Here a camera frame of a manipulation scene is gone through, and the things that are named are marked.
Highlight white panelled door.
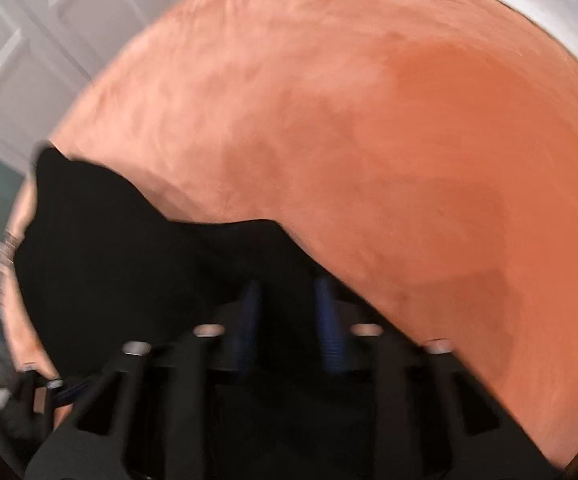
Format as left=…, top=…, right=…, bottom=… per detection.
left=0, top=0, right=172, bottom=173

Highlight black pants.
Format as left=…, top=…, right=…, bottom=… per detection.
left=13, top=142, right=370, bottom=386

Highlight orange blanket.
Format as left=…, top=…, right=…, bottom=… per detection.
left=0, top=0, right=578, bottom=471

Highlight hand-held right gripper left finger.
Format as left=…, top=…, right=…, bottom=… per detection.
left=24, top=281, right=264, bottom=480

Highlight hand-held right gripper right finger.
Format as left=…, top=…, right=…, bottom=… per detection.
left=313, top=276, right=566, bottom=480

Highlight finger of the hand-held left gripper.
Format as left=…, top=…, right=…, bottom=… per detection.
left=2, top=362, right=40, bottom=443
left=44, top=377, right=87, bottom=413

